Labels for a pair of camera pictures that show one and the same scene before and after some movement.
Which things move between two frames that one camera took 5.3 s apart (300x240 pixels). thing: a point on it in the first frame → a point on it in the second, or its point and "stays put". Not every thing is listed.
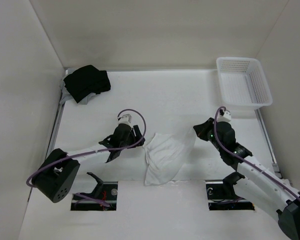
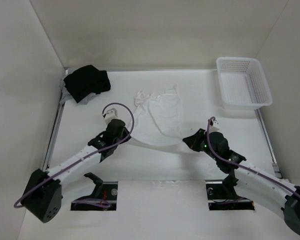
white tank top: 166,154 → 158,119
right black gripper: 200,129 → 193,141
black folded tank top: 86,82 stays put
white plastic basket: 243,83 stays put
